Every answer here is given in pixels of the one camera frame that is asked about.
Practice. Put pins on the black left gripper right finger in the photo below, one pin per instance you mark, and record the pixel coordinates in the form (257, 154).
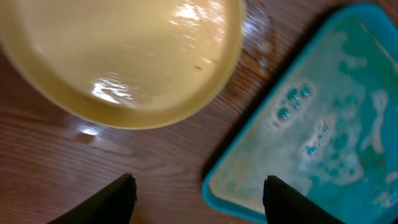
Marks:
(283, 204)

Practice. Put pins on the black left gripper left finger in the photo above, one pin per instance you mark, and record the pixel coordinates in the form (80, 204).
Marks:
(113, 204)

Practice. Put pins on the yellow-green plate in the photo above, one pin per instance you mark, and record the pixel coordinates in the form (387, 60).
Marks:
(125, 64)

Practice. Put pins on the teal plastic tray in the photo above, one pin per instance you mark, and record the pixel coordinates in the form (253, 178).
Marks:
(328, 128)

